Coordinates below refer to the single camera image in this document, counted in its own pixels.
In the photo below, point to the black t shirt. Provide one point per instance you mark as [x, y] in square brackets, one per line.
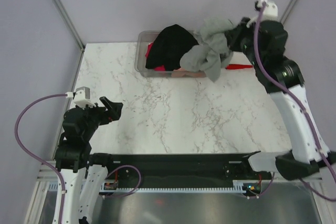
[170, 46]

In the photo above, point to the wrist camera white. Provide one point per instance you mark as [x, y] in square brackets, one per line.
[267, 9]
[81, 98]

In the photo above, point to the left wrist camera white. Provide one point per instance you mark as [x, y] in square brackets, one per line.
[81, 98]

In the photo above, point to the peach t shirt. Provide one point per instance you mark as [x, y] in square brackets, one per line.
[178, 73]

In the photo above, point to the red folded t shirt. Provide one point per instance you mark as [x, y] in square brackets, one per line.
[238, 67]

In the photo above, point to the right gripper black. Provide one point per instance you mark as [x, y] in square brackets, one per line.
[233, 35]

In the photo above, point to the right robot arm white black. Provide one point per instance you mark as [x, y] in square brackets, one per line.
[283, 81]

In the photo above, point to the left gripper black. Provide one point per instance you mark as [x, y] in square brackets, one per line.
[106, 116]

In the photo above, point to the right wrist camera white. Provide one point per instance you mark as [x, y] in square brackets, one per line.
[267, 9]

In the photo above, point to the grey t shirt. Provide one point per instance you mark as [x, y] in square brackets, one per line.
[212, 53]

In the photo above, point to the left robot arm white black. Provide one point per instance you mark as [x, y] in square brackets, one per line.
[81, 172]

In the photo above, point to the left aluminium frame post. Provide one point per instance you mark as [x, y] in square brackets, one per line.
[68, 22]

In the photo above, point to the white slotted cable duct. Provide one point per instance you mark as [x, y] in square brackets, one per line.
[237, 188]

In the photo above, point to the clear plastic bin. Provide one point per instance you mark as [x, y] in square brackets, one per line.
[145, 38]

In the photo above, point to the magenta t shirt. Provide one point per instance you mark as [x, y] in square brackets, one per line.
[159, 68]

